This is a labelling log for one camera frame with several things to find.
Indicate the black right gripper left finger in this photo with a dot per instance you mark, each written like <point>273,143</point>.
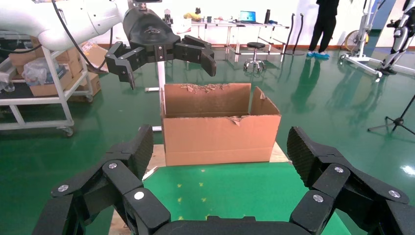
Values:
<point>123,181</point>

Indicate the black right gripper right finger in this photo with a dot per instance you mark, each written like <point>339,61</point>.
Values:
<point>330,181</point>

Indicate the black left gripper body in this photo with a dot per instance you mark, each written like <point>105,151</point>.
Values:
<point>150,32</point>

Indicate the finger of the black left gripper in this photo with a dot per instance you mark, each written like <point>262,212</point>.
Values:
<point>193,52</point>
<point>122,61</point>

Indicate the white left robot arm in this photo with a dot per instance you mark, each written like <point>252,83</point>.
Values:
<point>64,19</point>

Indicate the flat cardboard sheet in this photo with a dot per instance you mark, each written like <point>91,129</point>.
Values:
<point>97,56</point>

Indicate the cardboard box on floor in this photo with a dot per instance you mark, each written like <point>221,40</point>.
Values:
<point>94,84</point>

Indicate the stacked cardboard boxes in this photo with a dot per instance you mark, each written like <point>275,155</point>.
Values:
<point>69,58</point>

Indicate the cardboard box on cart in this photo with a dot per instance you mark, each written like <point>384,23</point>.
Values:
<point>48,89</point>

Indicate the large open cardboard carton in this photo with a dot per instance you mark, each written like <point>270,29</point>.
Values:
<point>227,142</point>

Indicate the white background table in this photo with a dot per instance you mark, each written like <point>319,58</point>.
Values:
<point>233,25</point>

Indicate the black round stool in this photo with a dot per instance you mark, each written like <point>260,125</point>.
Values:
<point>256,45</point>

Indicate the open laptop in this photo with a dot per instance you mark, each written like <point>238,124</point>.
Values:
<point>248,16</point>

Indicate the green table cloth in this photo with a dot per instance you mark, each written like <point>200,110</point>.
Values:
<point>259,191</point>

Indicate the black bottle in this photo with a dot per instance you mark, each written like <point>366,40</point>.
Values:
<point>268,16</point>

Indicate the clear plastic bag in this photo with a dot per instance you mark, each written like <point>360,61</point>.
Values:
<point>35,69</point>

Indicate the black tripod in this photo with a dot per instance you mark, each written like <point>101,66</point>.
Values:
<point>398,122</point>

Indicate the white metal cart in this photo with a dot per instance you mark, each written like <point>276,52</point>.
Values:
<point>32,125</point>

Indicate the person in black clothes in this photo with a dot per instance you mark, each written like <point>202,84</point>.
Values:
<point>324,29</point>

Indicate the yellow wheel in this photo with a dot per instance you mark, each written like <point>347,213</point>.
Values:
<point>351,40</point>

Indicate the white equipment stand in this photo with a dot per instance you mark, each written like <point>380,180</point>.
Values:
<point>364,35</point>

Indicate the black and silver robot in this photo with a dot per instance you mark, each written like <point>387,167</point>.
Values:
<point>402,35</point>

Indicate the white metal table frame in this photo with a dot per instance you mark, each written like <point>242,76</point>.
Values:
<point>162,77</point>

